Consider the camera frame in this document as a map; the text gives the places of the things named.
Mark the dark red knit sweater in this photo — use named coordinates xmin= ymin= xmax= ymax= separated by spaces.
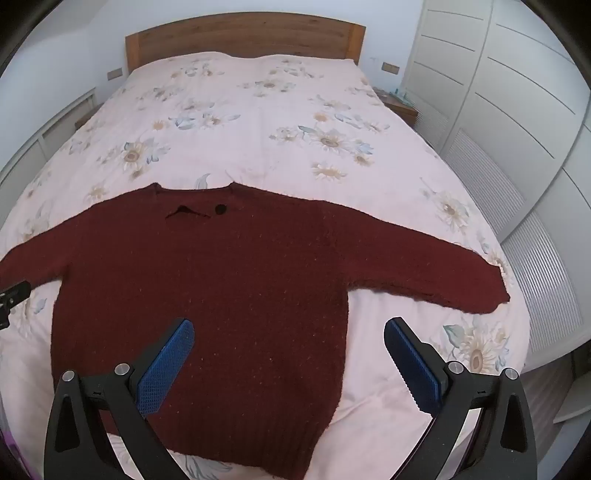
xmin=0 ymin=182 xmax=511 ymax=480

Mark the wooden headboard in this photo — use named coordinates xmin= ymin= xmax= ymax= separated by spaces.
xmin=124 ymin=14 xmax=367 ymax=72

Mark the white panelled wardrobe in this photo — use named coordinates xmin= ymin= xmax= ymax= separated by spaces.
xmin=399 ymin=0 xmax=591 ymax=370

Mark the white low cabinet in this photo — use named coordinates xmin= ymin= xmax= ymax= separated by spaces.
xmin=0 ymin=88 xmax=98 ymax=185

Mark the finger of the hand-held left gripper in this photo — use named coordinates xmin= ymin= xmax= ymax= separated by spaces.
xmin=0 ymin=281 xmax=32 ymax=329

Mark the wooden nightstand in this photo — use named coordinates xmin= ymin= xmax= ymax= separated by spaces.
xmin=374 ymin=88 xmax=420 ymax=125

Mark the pink floral bedspread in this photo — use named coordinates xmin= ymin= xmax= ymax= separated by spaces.
xmin=0 ymin=52 xmax=532 ymax=480

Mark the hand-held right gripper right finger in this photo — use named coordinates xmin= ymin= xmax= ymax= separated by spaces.
xmin=383 ymin=316 xmax=539 ymax=480

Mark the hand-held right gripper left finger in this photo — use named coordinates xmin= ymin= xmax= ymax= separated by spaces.
xmin=43 ymin=318 xmax=197 ymax=480

